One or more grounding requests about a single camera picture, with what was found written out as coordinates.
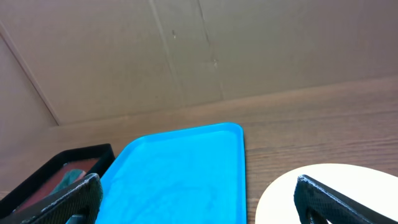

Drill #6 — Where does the teal plastic tray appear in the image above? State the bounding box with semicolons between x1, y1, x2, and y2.
96;123;247;223

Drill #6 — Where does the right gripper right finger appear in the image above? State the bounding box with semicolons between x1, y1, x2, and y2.
294;175;397;224

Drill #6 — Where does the black tray with red water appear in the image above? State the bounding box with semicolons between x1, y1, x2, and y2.
1;144;115;218

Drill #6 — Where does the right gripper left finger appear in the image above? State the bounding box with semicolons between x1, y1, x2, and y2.
1;173;103;224

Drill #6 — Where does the yellow plate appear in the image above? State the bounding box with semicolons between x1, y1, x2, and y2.
255;164;397;223

